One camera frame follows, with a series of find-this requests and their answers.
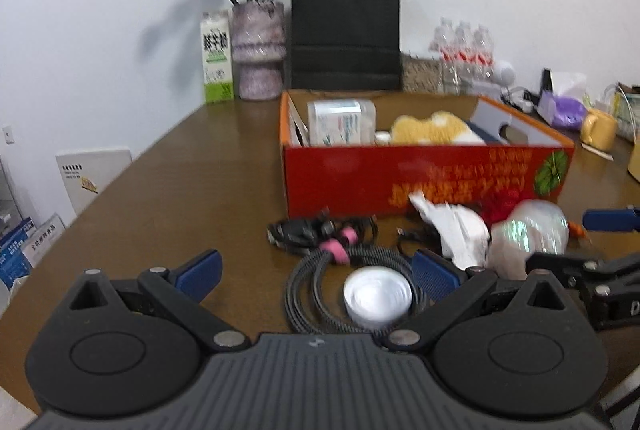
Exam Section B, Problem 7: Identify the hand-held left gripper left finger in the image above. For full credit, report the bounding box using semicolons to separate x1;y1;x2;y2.
52;249;252;353

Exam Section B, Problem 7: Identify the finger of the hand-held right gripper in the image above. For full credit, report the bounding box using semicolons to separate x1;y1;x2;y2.
582;206;640;235
525;252;640;307

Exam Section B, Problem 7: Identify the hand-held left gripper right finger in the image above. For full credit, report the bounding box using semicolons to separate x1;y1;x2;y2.
382;249;587;354

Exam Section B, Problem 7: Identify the white tissue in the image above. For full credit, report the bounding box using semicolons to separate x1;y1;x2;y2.
409;191;491;270

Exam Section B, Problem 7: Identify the clear plastic bag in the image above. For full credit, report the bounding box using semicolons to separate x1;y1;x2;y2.
487;200;571;281

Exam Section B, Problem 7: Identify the red rose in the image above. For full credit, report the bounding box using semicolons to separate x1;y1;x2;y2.
477;190;523;225

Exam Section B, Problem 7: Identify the black plug cable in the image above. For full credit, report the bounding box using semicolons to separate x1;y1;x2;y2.
267;206;381;256

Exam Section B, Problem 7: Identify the red cardboard box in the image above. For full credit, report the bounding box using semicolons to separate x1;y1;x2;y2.
278;89;576;220

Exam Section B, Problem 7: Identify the yellow plush toy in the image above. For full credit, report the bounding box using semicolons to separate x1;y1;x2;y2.
389;111;486;146

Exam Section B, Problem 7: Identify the brown wooden desktop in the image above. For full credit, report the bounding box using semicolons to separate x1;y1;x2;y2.
0;97;640;351

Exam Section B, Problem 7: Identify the flat wooden stick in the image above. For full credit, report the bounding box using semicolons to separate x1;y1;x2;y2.
582;144;615;161

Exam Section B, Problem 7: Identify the yellow mug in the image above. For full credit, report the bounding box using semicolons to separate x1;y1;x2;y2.
580;108;619;151

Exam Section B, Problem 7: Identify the purple tissue pack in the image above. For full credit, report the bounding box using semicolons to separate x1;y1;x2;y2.
537;69;588;129

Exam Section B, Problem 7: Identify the white box on floor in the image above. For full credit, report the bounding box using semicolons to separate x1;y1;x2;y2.
55;148;133;217

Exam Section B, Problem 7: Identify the white printed card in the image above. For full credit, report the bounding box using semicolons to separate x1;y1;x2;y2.
25;212;67;268

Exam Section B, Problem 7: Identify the white round speaker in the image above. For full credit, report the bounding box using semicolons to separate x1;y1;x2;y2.
492;60;516;86

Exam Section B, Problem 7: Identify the blue printed carton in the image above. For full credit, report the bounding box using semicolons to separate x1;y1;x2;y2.
0;216;38;288

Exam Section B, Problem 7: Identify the white tin box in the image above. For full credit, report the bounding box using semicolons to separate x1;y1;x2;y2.
462;77;501;97

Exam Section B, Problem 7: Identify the clear glass jar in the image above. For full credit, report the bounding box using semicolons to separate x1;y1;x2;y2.
440;60;463;95

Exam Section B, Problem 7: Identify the clear seed container white lid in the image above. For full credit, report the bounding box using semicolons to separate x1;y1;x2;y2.
401;51;443;93

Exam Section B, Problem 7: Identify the red label water bottle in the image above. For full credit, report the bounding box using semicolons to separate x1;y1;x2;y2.
452;21;476;81
472;25;496;81
430;17;457;83

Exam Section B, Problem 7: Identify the white green milk carton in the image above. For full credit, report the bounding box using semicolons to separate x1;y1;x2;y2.
200;9;235;105

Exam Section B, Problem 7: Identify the purple marbled vase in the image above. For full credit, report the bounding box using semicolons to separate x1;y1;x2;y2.
230;0;287;101

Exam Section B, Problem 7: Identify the black paper bag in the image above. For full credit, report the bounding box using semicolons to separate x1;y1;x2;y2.
290;0;402;92

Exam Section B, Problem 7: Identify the black braided cable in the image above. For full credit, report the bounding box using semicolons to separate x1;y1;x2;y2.
284;232;431;336

